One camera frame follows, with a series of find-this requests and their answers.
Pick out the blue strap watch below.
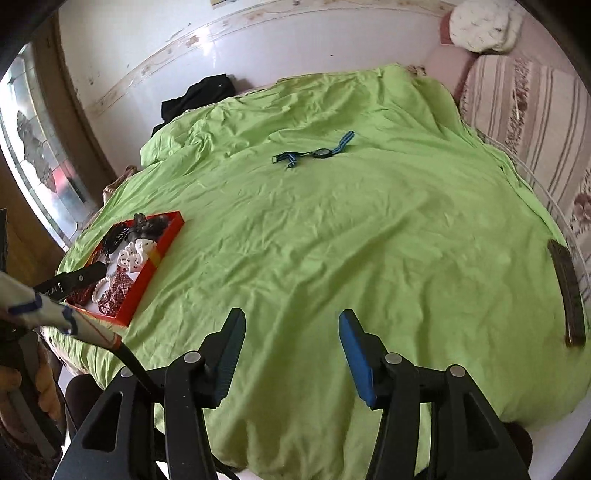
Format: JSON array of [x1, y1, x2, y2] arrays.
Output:
[[271, 131, 356, 169]]

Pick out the black white sock bundle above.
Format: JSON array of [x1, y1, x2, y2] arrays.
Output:
[[99, 222, 134, 264]]

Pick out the white cushion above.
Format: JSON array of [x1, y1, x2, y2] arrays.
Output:
[[449, 0, 522, 54]]

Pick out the grey black sock bundle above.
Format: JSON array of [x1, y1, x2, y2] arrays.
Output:
[[127, 213, 174, 243]]

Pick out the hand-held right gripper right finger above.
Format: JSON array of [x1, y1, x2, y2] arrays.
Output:
[[338, 309, 532, 480]]

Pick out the striped pillow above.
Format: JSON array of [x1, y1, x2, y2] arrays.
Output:
[[455, 54, 591, 296]]

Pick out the white pearl bracelet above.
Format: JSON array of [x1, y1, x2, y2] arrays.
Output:
[[90, 274, 114, 305]]

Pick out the wooden door frame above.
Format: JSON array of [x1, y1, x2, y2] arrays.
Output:
[[0, 18, 123, 278]]

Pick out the mirror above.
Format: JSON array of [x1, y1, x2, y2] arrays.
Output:
[[0, 41, 105, 252]]

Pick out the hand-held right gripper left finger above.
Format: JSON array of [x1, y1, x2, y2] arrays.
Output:
[[55, 308, 247, 480]]

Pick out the black cloth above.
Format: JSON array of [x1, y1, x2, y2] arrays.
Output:
[[151, 74, 236, 137]]

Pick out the red patterned sock bundle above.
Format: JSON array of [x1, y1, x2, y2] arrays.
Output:
[[69, 277, 100, 305]]

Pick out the red tray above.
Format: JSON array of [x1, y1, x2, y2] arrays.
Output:
[[65, 211, 186, 328]]

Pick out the green cloth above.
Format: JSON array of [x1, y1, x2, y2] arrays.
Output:
[[44, 64, 589, 472]]

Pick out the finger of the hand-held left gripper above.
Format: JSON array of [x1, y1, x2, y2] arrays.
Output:
[[32, 261, 108, 302]]

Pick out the red checked scrunchie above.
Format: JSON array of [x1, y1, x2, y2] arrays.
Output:
[[99, 270, 137, 317]]

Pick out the white hair accessory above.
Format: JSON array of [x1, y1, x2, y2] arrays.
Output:
[[116, 242, 155, 271]]

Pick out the brown fleece blanket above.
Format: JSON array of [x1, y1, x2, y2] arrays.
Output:
[[104, 166, 139, 204]]

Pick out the person's left hand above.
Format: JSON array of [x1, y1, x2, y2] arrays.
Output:
[[0, 344, 63, 418]]

